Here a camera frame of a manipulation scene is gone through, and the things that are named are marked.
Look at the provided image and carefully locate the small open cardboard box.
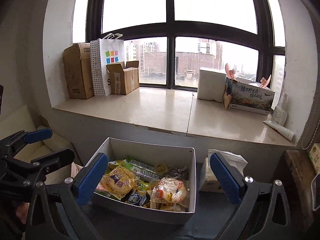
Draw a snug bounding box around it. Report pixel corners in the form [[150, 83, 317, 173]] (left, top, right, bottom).
[[106, 61, 139, 95]]

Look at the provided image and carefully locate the white tube on sill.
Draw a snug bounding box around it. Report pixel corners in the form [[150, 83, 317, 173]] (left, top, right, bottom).
[[263, 120, 295, 142]]

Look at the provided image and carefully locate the white box on sill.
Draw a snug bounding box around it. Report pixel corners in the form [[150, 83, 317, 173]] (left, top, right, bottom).
[[197, 67, 227, 102]]

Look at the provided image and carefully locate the blue denim table cloth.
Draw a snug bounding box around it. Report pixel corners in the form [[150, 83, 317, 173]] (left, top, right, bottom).
[[81, 191, 236, 239]]

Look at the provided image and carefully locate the person's left hand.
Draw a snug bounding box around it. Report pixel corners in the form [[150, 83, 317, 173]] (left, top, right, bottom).
[[16, 202, 29, 224]]

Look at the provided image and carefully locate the yellow tissue pack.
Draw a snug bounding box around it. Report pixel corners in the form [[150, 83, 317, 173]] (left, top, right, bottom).
[[199, 149, 248, 193]]

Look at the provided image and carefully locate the round bread packet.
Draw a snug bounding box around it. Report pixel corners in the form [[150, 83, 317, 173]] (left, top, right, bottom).
[[150, 178, 188, 204]]

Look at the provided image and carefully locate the cream white sofa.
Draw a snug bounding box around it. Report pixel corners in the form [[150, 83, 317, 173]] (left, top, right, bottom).
[[1, 105, 75, 185]]

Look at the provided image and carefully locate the white dotted paper bag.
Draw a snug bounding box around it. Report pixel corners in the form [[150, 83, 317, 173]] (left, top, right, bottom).
[[90, 33, 125, 97]]

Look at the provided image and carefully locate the printed landscape carton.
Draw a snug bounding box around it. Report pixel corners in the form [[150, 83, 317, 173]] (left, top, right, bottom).
[[222, 64, 274, 115]]

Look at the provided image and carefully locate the dark seaweed snack packet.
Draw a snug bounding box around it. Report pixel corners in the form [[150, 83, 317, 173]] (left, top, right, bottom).
[[165, 166, 188, 180]]

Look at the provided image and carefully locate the yellow round cracker packet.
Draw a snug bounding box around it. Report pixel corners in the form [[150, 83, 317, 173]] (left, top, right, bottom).
[[100, 166, 137, 200]]

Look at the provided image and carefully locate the green long snack packet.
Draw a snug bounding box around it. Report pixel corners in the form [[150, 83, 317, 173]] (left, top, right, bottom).
[[120, 157, 161, 182]]

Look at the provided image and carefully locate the yellow-green small box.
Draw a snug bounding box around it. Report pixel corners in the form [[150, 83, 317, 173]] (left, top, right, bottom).
[[308, 143, 320, 174]]

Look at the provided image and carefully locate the tall brown cardboard box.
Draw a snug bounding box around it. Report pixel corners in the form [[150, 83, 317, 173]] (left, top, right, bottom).
[[63, 43, 94, 99]]

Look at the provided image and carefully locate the white open storage box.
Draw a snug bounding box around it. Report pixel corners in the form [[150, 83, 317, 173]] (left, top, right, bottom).
[[86, 138, 197, 225]]

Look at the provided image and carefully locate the black window frame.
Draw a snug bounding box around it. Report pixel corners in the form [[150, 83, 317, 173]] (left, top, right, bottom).
[[86, 0, 285, 91]]

